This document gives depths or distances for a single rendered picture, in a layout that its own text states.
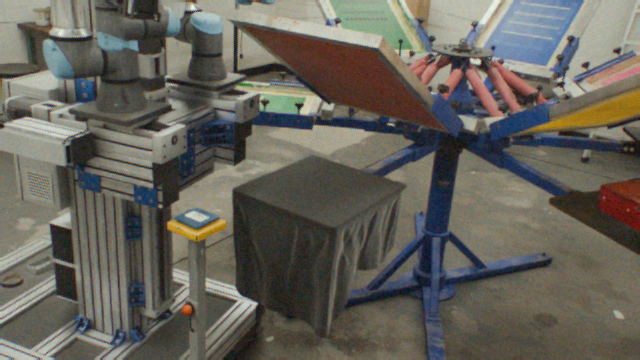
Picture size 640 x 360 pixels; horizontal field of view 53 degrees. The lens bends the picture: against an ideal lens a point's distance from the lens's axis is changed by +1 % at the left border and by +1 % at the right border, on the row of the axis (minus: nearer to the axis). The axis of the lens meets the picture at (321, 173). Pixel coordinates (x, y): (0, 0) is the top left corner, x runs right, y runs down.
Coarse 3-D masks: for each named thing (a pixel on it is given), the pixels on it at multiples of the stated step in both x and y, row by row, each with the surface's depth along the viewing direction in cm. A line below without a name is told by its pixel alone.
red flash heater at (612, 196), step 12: (636, 180) 215; (600, 192) 210; (612, 192) 206; (624, 192) 204; (636, 192) 205; (600, 204) 211; (612, 204) 206; (624, 204) 202; (636, 204) 198; (612, 216) 207; (624, 216) 203; (636, 216) 199; (636, 228) 199
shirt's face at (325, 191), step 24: (288, 168) 246; (312, 168) 248; (336, 168) 249; (264, 192) 224; (288, 192) 225; (312, 192) 226; (336, 192) 228; (360, 192) 229; (384, 192) 231; (312, 216) 208; (336, 216) 210
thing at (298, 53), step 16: (256, 32) 212; (272, 32) 205; (272, 48) 225; (288, 48) 216; (304, 48) 209; (304, 64) 229; (320, 64) 221; (320, 80) 244; (336, 80) 234; (336, 96) 260; (352, 96) 249
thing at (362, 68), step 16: (320, 48) 202; (336, 48) 195; (352, 48) 189; (336, 64) 213; (352, 64) 206; (368, 64) 199; (352, 80) 225; (368, 80) 217; (384, 80) 210; (368, 96) 239; (384, 96) 230; (400, 96) 222; (384, 112) 256; (400, 112) 245; (416, 112) 235
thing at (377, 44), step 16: (240, 16) 207; (256, 16) 204; (272, 16) 201; (288, 32) 198; (304, 32) 193; (320, 32) 190; (336, 32) 188; (352, 32) 185; (368, 48) 183; (384, 48) 183; (288, 64) 239; (384, 64) 192; (400, 64) 193; (304, 80) 254; (400, 80) 202; (416, 80) 205; (416, 96) 214; (432, 96) 219; (432, 128) 250
